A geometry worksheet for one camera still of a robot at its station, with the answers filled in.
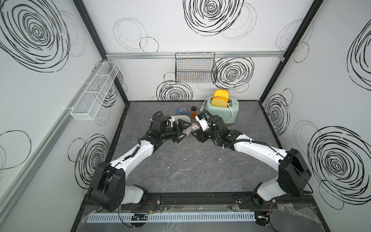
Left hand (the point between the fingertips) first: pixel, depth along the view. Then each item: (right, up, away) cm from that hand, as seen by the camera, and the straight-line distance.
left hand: (189, 129), depth 78 cm
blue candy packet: (-4, +11, +34) cm, 35 cm away
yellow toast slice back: (+22, +22, +18) cm, 36 cm away
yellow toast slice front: (+20, +16, +15) cm, 30 cm away
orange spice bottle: (+3, +10, +25) cm, 27 cm away
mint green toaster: (+26, +8, +16) cm, 32 cm away
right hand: (+3, -2, +3) cm, 5 cm away
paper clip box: (+3, +1, +2) cm, 4 cm away
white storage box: (-9, +6, +1) cm, 11 cm away
